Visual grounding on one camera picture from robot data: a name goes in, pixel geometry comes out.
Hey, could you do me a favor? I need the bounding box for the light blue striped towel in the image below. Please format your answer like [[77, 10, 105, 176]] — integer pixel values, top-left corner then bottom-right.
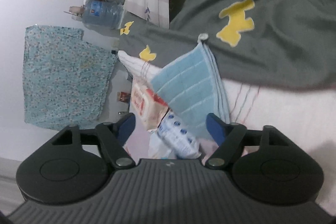
[[150, 34, 231, 145]]

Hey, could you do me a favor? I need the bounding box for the red wet wipes pack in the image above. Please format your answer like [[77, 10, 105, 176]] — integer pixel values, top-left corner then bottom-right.
[[130, 79, 169, 131]]

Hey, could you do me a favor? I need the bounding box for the white blue plastic bag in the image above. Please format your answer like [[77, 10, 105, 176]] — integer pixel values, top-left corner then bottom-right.
[[148, 110, 202, 159]]

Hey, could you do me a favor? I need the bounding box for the blue floral curtain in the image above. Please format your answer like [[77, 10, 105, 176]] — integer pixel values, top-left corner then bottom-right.
[[22, 25, 117, 131]]

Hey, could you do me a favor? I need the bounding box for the white fluffy blanket with stripes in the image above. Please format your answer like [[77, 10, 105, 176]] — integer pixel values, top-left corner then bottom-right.
[[117, 50, 336, 217]]

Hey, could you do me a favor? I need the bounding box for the blue water jug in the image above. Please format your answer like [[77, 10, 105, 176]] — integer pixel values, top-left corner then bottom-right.
[[81, 0, 123, 30]]

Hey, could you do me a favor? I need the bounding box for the grey blanket with yellow patches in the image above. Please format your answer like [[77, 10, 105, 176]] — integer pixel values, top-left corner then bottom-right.
[[120, 0, 335, 90]]

